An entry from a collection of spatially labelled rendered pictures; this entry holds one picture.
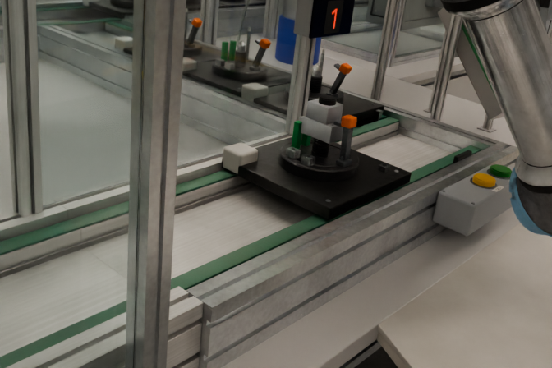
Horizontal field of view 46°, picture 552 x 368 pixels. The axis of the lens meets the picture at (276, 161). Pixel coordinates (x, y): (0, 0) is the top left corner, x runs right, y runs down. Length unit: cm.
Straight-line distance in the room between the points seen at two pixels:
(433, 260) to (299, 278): 32
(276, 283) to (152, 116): 37
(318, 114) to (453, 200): 27
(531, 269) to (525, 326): 18
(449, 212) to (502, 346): 27
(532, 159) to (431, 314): 27
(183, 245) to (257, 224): 14
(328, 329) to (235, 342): 15
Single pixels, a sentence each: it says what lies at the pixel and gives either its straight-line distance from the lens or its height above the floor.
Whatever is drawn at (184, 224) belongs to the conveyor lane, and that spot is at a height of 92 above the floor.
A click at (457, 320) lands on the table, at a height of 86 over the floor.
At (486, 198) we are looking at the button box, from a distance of 118.
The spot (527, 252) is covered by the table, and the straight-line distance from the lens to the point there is 126.
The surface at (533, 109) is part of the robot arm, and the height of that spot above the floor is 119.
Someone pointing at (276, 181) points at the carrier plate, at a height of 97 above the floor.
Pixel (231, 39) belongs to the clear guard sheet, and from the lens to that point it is 112.
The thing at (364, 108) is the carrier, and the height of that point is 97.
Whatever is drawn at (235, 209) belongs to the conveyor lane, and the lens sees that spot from 108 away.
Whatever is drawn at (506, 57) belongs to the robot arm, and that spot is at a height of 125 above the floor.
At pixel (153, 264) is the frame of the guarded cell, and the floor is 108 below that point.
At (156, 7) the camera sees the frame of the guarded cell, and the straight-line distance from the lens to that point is 53.
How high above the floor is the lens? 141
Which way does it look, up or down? 23 degrees down
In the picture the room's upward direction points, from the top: 7 degrees clockwise
